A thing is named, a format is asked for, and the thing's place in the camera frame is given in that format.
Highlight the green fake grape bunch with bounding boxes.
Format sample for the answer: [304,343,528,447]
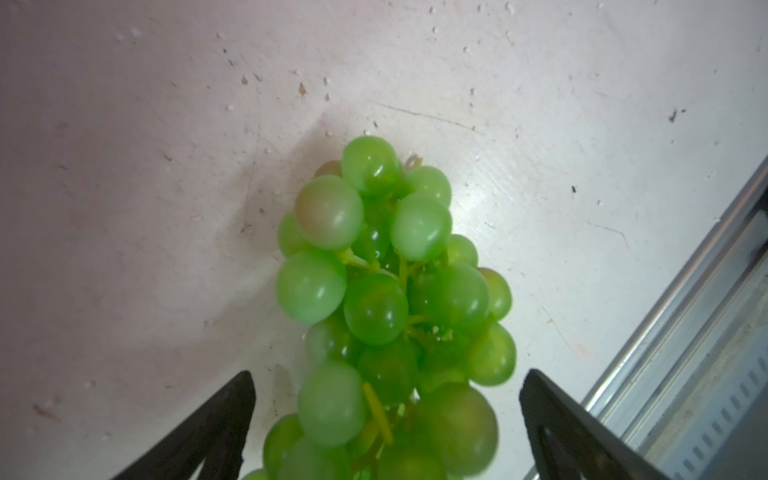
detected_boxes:
[251,135,517,479]

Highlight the aluminium table edge rail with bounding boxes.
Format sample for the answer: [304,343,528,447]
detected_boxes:
[523,154,768,480]

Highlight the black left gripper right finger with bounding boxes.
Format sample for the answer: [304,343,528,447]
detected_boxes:
[519,369,665,480]

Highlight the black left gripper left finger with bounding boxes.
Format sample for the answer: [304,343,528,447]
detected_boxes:
[116,370,257,480]

